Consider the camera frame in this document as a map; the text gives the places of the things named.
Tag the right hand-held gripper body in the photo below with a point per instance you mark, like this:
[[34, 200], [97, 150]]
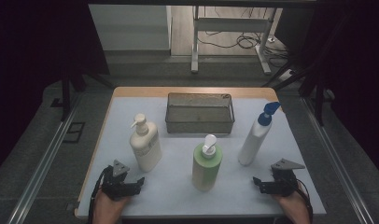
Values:
[[285, 183]]

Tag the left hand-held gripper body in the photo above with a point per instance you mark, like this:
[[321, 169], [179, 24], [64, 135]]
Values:
[[114, 183]]

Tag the cream pump bottle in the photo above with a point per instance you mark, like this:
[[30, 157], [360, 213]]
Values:
[[145, 149]]

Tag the white bottle with blue pump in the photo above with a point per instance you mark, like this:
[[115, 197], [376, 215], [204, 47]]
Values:
[[254, 143]]

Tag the green pump bottle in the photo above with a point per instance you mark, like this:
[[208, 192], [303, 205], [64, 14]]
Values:
[[206, 168]]

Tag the metal mesh basket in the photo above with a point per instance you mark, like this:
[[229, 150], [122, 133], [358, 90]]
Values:
[[198, 124]]

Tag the person's left hand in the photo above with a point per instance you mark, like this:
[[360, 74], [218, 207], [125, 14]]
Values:
[[106, 208]]

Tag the person's right hand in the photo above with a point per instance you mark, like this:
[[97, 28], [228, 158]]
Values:
[[295, 210]]

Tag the black floor plate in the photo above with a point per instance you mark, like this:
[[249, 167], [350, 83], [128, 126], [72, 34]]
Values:
[[74, 132]]

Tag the black metal stand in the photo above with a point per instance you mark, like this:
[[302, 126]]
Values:
[[318, 102], [65, 96]]

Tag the white power strip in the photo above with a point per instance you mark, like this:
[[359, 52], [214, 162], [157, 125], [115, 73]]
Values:
[[286, 75]]

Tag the dark curtain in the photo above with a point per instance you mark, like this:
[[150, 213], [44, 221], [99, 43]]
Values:
[[29, 62], [358, 77]]

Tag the white cabinet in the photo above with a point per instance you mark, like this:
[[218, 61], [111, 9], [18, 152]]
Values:
[[128, 28]]

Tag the dark overhead crossbar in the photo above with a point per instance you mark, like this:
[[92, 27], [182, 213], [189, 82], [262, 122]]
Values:
[[203, 2]]

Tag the aluminium floor rail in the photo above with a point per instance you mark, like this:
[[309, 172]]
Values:
[[41, 168], [337, 161]]

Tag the white desk frame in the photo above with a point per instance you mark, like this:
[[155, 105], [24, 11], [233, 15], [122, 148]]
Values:
[[231, 24]]

